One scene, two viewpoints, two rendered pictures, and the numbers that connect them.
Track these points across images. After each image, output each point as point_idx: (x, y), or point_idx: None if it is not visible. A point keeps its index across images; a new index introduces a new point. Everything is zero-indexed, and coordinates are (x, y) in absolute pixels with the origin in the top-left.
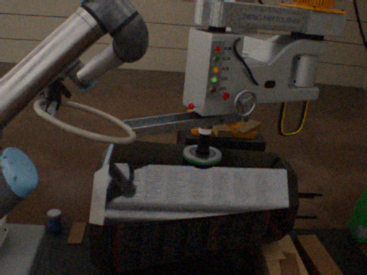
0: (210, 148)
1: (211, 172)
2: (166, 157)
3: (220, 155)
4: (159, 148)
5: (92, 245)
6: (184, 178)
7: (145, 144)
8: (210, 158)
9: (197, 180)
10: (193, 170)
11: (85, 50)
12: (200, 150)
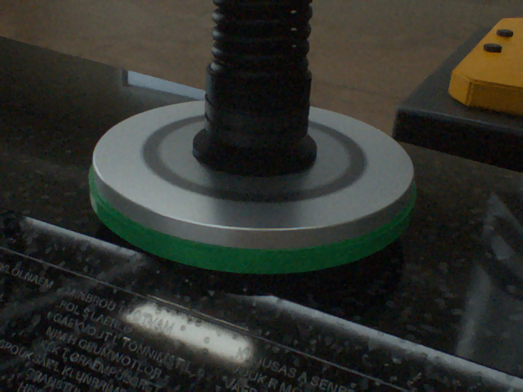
0: (355, 139)
1: (236, 340)
2: (45, 145)
3: (376, 209)
4: (101, 98)
5: None
6: (6, 323)
7: (70, 71)
8: (243, 207)
9: (89, 378)
10: (99, 281)
11: None
12: (210, 123)
